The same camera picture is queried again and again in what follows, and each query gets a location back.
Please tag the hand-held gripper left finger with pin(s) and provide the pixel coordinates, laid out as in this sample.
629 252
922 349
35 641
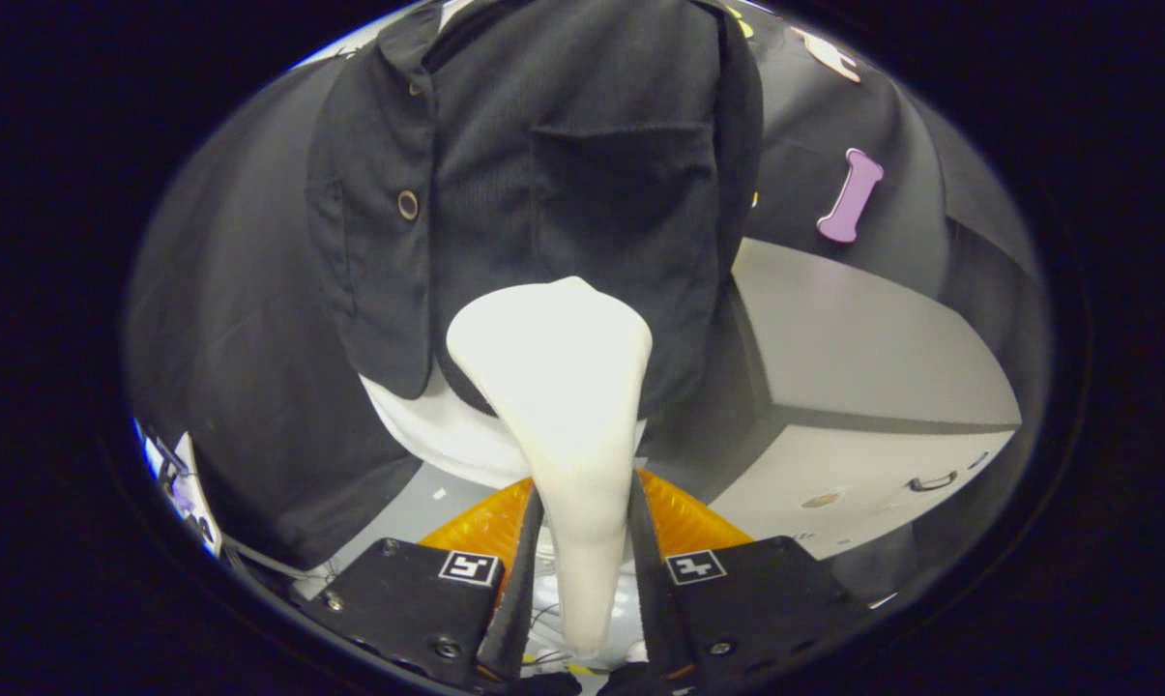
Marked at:
519 599

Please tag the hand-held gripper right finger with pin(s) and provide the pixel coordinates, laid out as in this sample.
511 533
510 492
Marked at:
655 599

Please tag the white shirt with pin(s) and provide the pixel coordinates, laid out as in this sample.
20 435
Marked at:
447 435

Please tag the white garment steamer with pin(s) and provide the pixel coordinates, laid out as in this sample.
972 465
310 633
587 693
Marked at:
553 387

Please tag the black suit jacket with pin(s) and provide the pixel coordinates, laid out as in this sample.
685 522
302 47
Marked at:
582 193

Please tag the beige cabinet with dark top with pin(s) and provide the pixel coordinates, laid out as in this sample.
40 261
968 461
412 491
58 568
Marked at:
833 338

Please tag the white labelled board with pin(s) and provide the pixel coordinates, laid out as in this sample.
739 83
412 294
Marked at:
195 483

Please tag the black backdrop cloth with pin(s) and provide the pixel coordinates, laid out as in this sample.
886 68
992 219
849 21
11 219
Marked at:
244 338

